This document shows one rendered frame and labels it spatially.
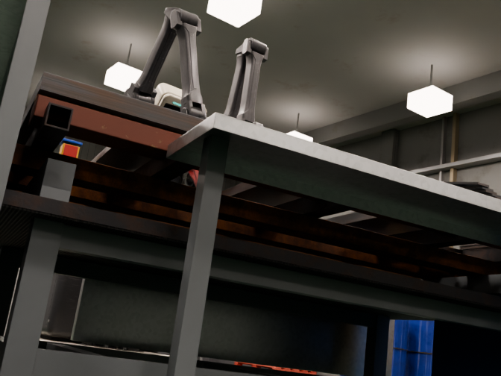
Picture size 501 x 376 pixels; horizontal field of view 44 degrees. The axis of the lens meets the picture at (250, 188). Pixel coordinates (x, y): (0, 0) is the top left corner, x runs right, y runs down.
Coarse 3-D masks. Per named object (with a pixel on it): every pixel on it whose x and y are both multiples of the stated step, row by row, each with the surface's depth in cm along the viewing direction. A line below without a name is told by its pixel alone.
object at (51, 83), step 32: (32, 96) 147; (64, 96) 134; (96, 96) 137; (32, 128) 159; (96, 160) 181; (128, 160) 176; (224, 192) 208; (256, 192) 192; (352, 224) 217; (384, 224) 211
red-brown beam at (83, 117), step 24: (48, 96) 135; (48, 120) 132; (72, 120) 133; (96, 120) 136; (120, 120) 138; (120, 144) 142; (144, 144) 140; (168, 144) 143; (288, 192) 164; (384, 216) 175
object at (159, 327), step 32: (96, 288) 207; (128, 288) 212; (96, 320) 205; (128, 320) 210; (160, 320) 215; (224, 320) 226; (256, 320) 231; (288, 320) 237; (320, 320) 244; (224, 352) 223; (256, 352) 229; (288, 352) 235; (320, 352) 241; (352, 352) 248
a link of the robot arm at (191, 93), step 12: (180, 24) 222; (180, 36) 223; (192, 36) 223; (180, 48) 222; (192, 48) 221; (180, 60) 221; (192, 60) 219; (192, 72) 217; (192, 84) 216; (192, 96) 214; (180, 108) 216; (192, 108) 212; (204, 108) 216
